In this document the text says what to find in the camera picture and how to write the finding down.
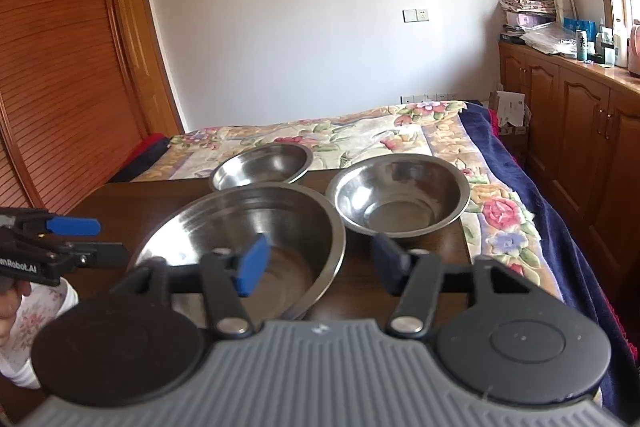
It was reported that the white wall switch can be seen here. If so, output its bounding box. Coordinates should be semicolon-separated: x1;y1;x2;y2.
402;9;430;23

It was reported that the white paper bag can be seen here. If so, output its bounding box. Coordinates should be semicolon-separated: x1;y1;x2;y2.
495;91;526;134

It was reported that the large steel bowl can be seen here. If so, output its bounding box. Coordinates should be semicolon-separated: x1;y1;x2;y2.
129;182;346;324

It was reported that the wooden louvered wardrobe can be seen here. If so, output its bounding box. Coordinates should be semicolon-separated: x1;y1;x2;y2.
1;0;183;212

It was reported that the medium steel bowl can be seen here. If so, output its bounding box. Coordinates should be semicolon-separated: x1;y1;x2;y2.
326;154;471;239

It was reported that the small steel bowl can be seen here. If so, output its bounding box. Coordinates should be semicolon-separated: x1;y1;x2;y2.
208;142;314;191

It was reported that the stack of papers and boxes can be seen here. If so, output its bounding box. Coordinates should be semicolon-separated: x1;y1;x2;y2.
499;0;577;57

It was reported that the floral bed blanket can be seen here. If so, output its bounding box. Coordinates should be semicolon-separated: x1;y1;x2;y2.
138;101;561;296

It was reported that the dark blue blanket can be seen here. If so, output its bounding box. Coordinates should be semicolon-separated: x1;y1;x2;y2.
460;103;639;423

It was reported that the white wall socket strip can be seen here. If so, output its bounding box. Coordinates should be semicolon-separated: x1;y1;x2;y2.
399;93;460;104

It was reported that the person's left hand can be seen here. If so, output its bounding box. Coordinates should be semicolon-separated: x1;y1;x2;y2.
0;281;32;346

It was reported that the wooden sideboard cabinet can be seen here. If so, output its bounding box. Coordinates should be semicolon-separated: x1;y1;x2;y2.
499;42;639;317

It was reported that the pink kettle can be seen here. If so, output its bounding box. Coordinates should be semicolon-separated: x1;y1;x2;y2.
627;20;640;77

